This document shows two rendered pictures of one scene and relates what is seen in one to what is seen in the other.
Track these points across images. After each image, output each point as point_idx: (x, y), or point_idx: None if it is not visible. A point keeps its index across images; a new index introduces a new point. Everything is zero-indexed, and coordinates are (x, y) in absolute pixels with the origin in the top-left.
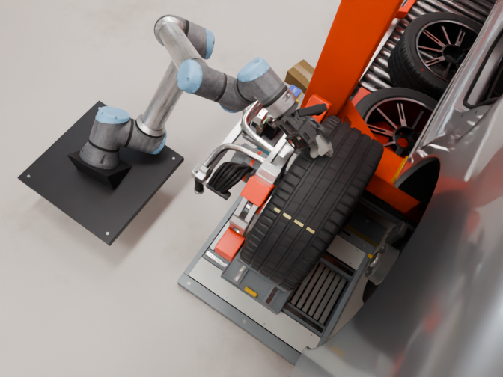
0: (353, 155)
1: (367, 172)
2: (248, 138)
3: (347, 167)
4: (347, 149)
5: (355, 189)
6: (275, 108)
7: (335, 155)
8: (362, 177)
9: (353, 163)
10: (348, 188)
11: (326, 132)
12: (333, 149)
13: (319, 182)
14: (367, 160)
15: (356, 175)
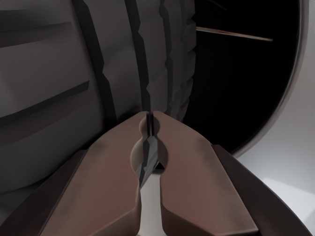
0: (170, 20)
1: (195, 46)
2: None
3: (175, 84)
4: (154, 12)
5: (186, 106)
6: None
7: (139, 79)
8: (192, 71)
9: (179, 55)
10: (179, 120)
11: (286, 213)
12: (132, 72)
13: (143, 180)
14: (187, 0)
15: (185, 79)
